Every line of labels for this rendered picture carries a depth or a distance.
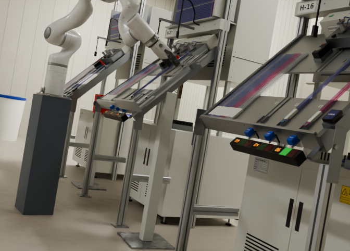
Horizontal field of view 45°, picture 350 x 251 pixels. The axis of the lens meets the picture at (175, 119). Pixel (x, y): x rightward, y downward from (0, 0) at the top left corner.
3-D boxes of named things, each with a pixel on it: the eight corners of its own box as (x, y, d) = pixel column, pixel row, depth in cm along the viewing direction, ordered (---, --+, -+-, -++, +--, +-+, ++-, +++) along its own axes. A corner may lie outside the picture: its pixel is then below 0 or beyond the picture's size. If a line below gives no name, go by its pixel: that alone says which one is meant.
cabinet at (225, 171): (159, 225, 272) (175, 129, 272) (119, 198, 333) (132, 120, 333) (239, 227, 304) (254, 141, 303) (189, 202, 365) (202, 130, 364)
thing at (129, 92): (136, 110, 259) (133, 105, 258) (100, 103, 317) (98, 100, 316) (159, 92, 266) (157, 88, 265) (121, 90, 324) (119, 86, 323)
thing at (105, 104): (136, 114, 260) (130, 105, 257) (101, 108, 318) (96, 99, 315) (138, 113, 260) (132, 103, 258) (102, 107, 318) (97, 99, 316)
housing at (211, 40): (215, 58, 284) (206, 40, 279) (179, 61, 326) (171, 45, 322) (224, 52, 286) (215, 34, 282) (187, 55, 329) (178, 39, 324)
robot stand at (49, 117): (22, 214, 246) (42, 95, 245) (14, 206, 260) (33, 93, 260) (53, 214, 256) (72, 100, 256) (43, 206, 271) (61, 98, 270)
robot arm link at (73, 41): (43, 63, 257) (49, 24, 257) (69, 69, 271) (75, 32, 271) (54, 64, 249) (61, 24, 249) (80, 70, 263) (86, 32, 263)
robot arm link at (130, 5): (103, 1, 225) (121, 45, 212) (125, -18, 219) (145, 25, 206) (114, 8, 232) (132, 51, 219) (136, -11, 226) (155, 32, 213)
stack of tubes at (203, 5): (211, 16, 280) (217, -24, 280) (174, 24, 325) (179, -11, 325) (226, 21, 287) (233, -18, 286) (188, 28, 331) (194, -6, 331)
